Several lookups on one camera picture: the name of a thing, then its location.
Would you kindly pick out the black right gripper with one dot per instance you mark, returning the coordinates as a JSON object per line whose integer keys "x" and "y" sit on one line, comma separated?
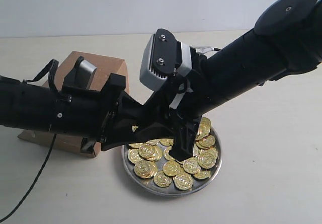
{"x": 177, "y": 116}

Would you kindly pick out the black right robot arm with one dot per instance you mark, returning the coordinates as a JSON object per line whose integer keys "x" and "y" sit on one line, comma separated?
{"x": 285, "y": 40}

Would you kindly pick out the gold coin far left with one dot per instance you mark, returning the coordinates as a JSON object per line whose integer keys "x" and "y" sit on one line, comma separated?
{"x": 135, "y": 145}

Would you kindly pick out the gold coin front bottom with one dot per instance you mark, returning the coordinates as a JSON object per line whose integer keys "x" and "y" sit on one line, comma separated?
{"x": 183, "y": 181}

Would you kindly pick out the gold coin right side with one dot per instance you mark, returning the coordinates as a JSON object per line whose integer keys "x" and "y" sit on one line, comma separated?
{"x": 206, "y": 160}

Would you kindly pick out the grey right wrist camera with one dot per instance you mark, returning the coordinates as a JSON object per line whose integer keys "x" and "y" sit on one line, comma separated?
{"x": 162, "y": 58}

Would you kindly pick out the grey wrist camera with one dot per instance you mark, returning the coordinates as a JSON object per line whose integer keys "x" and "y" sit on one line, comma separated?
{"x": 162, "y": 58}
{"x": 84, "y": 73}

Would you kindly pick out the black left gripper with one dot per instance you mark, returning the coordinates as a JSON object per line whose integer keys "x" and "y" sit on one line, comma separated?
{"x": 86, "y": 113}

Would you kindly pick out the brown cardboard slotted box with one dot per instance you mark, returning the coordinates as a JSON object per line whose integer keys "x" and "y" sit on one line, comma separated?
{"x": 105, "y": 66}

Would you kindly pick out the gold coin lower left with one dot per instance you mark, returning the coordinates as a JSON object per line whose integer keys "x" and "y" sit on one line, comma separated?
{"x": 145, "y": 169}

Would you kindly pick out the gold coin bottom left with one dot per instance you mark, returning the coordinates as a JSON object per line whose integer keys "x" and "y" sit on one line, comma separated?
{"x": 162, "y": 180}

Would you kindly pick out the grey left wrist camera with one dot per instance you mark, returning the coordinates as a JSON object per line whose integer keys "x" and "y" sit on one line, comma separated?
{"x": 84, "y": 73}

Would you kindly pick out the round silver metal plate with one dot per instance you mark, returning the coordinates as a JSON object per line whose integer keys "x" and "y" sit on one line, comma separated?
{"x": 207, "y": 142}

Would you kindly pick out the gold coin left stack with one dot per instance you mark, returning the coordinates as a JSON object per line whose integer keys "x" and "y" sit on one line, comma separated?
{"x": 150, "y": 152}

